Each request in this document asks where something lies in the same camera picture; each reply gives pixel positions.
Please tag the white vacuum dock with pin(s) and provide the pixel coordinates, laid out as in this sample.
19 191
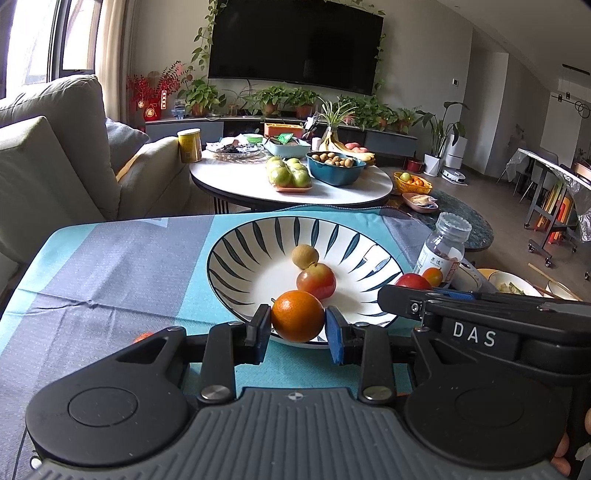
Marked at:
455 152

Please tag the striped white ceramic bowl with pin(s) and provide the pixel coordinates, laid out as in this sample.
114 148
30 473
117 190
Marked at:
249 267

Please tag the red round fruit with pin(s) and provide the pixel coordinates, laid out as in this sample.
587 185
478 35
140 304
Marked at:
413 280

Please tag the small red apple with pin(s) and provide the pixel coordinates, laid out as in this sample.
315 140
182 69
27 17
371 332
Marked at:
316 281

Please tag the beige curtain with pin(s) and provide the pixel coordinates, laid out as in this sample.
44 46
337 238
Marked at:
115 55

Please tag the dark-framed window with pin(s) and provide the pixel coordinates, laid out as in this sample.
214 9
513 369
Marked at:
41 37

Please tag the wall-mounted black television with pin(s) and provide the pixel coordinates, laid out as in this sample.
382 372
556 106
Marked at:
295 41

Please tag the white robot vacuum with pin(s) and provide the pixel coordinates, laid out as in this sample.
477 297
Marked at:
456 177

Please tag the potted green plant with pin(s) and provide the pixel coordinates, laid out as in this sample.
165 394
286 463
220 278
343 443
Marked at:
302 99
364 110
201 97
270 99
401 117

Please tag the bunch of bananas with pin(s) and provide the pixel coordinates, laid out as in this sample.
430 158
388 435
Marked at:
339 146

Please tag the yellow fruit basket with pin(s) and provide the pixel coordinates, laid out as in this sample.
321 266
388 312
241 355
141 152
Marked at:
413 184

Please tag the small orange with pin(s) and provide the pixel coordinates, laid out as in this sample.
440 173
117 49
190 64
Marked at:
144 337

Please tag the small red pot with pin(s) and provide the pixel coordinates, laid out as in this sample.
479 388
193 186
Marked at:
415 165

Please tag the dark marble round table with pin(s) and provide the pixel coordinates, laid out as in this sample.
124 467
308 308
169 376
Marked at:
461 221

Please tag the glass plate of snacks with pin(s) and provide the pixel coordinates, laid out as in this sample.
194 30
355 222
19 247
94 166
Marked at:
233 150

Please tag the rolling metal rack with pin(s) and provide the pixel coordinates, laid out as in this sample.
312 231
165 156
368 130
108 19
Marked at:
551 217

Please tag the tall plant in white pot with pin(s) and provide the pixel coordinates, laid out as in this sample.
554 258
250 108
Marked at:
438 134

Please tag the yellow-rimmed food bowl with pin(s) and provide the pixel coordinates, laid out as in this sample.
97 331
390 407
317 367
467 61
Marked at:
508 281

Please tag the green lidded container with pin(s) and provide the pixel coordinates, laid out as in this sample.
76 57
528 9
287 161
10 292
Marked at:
251 138

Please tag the red flower decoration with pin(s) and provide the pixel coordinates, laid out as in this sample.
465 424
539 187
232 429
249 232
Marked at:
154 92

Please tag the tray of green apples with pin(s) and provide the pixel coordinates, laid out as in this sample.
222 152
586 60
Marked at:
288 175

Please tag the small white bowl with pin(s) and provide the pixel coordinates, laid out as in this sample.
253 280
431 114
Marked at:
559 290

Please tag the yellow tin can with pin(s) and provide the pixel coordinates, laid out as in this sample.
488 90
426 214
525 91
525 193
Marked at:
190 145

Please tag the grey cushion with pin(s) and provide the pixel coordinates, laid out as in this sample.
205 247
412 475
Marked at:
124 141

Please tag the grey television cabinet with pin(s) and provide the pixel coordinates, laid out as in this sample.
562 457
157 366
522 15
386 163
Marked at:
392 138

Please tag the pink snack dish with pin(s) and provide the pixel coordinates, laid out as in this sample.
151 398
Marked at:
419 203

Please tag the light blue dish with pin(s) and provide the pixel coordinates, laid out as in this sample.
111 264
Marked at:
286 148

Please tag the wooden chopsticks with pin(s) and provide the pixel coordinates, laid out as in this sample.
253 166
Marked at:
554 281

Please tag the spider plant in vase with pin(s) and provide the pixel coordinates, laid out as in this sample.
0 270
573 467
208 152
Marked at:
334 115

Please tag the orange rectangular box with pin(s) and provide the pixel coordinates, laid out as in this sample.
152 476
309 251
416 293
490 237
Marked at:
282 129

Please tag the golden kiwi fruit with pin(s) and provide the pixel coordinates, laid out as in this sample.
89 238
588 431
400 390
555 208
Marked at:
304 256

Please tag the person's right hand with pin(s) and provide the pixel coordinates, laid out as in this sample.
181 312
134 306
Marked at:
562 452

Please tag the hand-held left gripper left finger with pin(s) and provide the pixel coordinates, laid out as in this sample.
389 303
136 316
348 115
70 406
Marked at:
263 334

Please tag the large orange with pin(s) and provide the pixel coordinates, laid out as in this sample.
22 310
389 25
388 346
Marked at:
298 316

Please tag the pile of kiwi fruits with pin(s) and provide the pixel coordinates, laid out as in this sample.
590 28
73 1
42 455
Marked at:
332 160

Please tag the clear jar with orange label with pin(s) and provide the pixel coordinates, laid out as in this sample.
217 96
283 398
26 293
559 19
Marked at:
438 249

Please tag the round white coffee table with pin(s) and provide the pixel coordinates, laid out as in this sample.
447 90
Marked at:
240 184

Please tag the beige sofa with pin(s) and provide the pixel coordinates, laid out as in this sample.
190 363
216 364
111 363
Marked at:
51 161

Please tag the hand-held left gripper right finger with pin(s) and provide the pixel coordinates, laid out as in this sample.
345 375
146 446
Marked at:
334 341

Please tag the blue ceramic serving bowl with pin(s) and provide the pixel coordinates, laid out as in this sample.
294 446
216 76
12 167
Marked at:
334 176

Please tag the blue and grey tablecloth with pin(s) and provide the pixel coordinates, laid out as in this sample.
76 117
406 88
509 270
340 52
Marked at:
115 277

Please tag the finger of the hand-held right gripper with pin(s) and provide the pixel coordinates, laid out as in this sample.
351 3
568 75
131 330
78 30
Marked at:
455 295
401 302

